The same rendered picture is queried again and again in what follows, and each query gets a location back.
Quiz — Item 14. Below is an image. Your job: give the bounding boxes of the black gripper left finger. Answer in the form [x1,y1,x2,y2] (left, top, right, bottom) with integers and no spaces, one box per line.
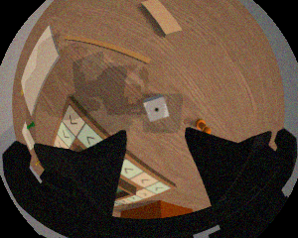
[34,130,128,217]

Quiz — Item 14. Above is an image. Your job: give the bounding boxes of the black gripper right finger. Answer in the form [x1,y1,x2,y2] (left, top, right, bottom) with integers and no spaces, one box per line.
[185,127,272,205]

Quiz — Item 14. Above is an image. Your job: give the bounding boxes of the white die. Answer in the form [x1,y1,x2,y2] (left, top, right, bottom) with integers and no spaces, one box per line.
[144,94,169,122]

